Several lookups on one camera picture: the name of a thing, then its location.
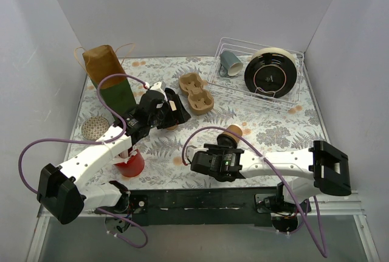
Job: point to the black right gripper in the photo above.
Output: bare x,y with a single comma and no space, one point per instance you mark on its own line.
199,161

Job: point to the aluminium frame rail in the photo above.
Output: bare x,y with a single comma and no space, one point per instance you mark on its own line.
53,242

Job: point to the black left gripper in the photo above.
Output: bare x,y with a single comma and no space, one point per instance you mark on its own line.
169,111

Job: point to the grey ceramic mug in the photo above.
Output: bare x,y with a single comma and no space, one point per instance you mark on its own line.
230,64

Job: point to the floral table mat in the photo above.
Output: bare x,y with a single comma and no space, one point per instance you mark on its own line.
275,147

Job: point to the red cup with napkins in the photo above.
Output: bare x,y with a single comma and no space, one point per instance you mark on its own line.
132,166

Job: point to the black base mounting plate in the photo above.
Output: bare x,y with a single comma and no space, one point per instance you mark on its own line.
251,205

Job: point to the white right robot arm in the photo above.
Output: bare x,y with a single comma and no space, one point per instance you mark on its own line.
319,169

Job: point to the white wire dish rack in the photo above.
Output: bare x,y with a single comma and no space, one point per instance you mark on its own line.
234,88

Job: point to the brown and green paper bag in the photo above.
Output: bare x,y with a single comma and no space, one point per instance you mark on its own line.
101,62

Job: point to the brown cardboard cup carrier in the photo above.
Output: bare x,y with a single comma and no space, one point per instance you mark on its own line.
199,99

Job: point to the small patterned bowl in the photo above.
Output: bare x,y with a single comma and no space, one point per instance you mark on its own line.
94,127

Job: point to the stack of kraft paper cups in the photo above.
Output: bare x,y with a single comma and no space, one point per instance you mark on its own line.
172,128

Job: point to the black plate with cream rim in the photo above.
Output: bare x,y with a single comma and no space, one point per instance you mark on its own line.
271,72

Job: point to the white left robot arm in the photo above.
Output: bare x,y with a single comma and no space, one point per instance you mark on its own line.
63,189

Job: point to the single kraft paper cup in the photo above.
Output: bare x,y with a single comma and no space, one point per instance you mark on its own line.
233,133

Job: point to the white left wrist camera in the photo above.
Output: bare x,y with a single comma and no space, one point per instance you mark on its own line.
158,86

